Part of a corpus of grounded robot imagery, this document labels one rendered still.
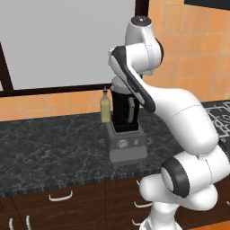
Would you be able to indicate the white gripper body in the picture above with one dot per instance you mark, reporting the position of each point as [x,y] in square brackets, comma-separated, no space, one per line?
[119,86]

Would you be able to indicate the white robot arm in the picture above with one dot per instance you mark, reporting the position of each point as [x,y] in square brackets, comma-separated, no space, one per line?
[185,119]

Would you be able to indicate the grey blender with black jar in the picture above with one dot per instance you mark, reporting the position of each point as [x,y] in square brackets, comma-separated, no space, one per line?
[127,143]

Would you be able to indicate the pale yellow oil bottle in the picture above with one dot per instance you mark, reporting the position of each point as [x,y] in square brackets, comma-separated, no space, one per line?
[105,107]

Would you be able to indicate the dark framed window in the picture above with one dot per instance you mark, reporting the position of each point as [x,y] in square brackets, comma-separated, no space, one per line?
[66,42]

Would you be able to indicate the black hob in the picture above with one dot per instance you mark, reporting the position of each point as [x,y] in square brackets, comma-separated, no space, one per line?
[221,116]

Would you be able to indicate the dark wood drawer stack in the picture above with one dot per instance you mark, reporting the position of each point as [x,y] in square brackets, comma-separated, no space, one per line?
[119,206]

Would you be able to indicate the black extractor hood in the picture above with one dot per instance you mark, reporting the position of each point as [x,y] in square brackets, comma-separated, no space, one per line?
[209,3]

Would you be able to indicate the dark wood drawer front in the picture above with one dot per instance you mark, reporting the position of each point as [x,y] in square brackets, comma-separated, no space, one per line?
[75,212]

